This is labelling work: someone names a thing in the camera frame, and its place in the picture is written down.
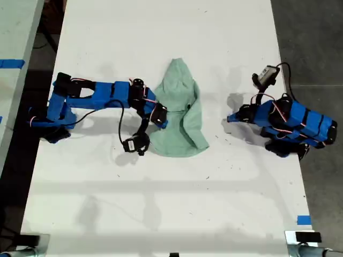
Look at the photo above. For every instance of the white side table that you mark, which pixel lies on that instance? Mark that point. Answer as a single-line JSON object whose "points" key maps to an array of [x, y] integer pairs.
{"points": [[16, 32]]}

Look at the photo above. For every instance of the small black box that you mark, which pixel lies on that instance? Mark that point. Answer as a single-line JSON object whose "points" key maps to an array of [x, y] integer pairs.
{"points": [[29, 240], [308, 237]]}

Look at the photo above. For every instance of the short black camera stalk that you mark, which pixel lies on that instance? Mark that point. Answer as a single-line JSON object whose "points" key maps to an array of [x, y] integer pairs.
{"points": [[260, 93], [143, 124]]}

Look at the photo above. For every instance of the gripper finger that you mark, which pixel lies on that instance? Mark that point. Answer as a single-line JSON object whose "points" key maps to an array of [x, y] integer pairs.
{"points": [[237, 114], [164, 124], [237, 120]]}

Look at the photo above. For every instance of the small blue tape square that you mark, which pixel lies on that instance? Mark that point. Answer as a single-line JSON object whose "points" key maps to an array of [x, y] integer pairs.
{"points": [[304, 220]]}

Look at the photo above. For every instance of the small black clip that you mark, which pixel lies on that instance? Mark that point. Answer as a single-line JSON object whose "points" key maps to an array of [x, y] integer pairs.
{"points": [[174, 255]]}

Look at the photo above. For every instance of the pale green T-shirt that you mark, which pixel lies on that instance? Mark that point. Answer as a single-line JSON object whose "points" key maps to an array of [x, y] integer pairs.
{"points": [[185, 125]]}

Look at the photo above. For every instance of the black camera box white label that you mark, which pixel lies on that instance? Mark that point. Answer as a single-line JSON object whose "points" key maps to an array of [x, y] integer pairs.
{"points": [[266, 75], [132, 144]]}

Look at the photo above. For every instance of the long blue tape strip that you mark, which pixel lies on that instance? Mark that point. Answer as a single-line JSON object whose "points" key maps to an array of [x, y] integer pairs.
{"points": [[12, 64]]}

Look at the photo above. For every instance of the metal tube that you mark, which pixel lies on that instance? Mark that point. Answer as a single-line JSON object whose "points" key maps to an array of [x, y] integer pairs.
{"points": [[319, 252], [18, 253]]}

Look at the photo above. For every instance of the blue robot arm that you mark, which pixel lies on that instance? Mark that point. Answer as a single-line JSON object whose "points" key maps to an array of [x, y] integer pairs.
{"points": [[308, 120], [107, 93]]}

